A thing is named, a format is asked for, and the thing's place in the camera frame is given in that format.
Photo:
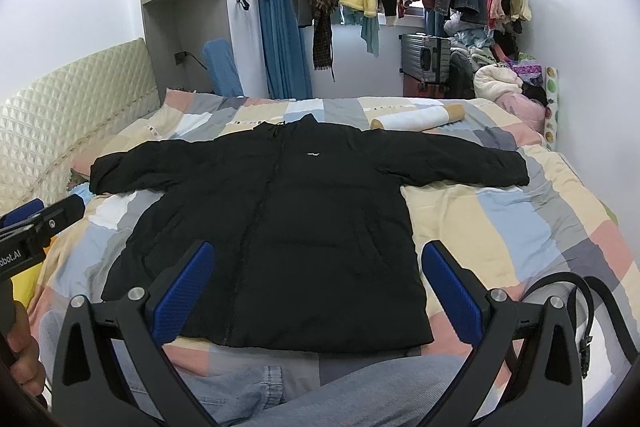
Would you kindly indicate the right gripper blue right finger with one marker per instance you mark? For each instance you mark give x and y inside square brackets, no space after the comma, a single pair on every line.
[460,293]

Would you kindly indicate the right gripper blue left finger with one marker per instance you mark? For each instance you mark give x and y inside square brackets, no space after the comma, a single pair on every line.
[173,295]

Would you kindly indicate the black puffer jacket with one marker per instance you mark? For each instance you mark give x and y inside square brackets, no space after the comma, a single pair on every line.
[313,239]

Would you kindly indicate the person's left hand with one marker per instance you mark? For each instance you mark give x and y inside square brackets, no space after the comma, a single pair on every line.
[27,370]

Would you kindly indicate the patchwork pastel bed quilt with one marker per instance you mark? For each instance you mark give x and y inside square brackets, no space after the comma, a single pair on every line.
[508,238]

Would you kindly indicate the cream quilted headboard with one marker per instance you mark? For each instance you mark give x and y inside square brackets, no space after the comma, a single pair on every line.
[46,125]

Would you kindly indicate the white roll cardboard tube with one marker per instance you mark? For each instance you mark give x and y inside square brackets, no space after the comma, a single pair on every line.
[420,120]

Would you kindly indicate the pink pillow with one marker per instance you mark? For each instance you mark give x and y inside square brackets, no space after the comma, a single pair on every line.
[531,112]

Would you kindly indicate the cream fluffy blanket pile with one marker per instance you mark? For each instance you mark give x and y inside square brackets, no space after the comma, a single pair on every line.
[492,81]

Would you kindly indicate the blue folded board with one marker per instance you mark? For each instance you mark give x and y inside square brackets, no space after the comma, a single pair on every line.
[220,63]

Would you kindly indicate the grey suitcase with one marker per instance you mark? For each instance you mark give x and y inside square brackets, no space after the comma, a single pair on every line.
[425,58]

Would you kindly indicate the blue curtain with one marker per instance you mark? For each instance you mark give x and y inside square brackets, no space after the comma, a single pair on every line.
[288,73]

